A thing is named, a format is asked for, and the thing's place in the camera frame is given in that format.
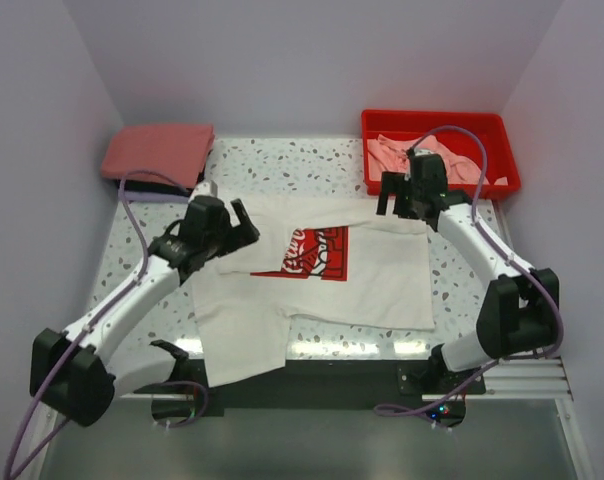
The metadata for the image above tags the white printed t shirt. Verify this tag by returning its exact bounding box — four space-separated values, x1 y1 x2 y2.
190 196 435 387

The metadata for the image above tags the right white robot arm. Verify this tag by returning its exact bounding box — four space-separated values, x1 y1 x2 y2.
377 149 563 393

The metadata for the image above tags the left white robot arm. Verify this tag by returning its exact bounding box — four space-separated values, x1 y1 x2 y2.
30 195 260 427

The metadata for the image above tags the pink t shirt in bin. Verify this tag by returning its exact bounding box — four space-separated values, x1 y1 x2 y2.
367 132 482 187

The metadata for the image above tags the folded lavender t shirt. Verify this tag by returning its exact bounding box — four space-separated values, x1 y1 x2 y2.
118 190 189 204

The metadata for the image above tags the folded salmon pink t shirt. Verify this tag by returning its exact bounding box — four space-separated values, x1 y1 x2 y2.
100 123 215 188

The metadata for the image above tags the folded black t shirt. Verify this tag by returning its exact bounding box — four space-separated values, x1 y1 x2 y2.
102 143 212 196

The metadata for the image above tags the red plastic bin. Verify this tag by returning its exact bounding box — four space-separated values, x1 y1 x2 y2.
361 109 521 200

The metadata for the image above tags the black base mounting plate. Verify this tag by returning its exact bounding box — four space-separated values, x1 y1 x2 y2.
138 360 486 426

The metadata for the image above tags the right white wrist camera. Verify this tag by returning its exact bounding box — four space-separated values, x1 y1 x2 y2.
407 136 438 159

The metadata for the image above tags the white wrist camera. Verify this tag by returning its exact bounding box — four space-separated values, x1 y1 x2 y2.
190 180 218 200
407 136 438 159

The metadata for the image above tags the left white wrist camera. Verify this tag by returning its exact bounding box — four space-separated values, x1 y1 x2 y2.
190 180 218 200

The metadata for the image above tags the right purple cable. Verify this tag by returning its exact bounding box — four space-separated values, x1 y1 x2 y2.
372 124 563 420

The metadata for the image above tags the purple cable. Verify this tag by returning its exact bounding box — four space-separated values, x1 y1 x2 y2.
372 124 563 420
1 170 213 480

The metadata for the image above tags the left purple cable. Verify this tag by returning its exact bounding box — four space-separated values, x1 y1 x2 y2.
1 170 213 480

